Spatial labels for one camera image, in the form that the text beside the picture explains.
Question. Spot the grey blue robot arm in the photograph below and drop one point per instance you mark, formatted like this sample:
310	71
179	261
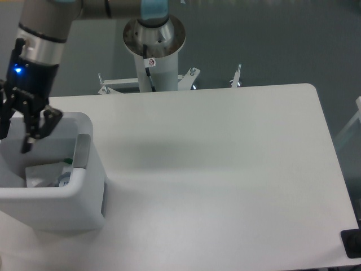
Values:
42	33

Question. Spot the black clamp at table edge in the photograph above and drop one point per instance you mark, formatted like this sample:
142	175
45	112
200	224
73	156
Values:
351	241

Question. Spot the white frame at right edge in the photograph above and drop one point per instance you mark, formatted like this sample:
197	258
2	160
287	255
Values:
349	129

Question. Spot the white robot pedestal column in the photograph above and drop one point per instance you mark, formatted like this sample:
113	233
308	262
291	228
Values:
155	45

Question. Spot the white pedestal base frame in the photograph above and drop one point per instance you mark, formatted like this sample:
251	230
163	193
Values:
185	82

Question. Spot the white plastic wrapper green strip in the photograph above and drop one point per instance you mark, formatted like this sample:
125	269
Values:
44	175

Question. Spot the crushed clear plastic bottle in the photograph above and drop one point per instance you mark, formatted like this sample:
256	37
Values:
64	178

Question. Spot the white plastic trash can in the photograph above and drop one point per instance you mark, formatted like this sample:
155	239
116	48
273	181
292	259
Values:
77	206

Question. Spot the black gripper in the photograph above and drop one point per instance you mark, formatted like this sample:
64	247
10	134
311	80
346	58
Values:
30	82

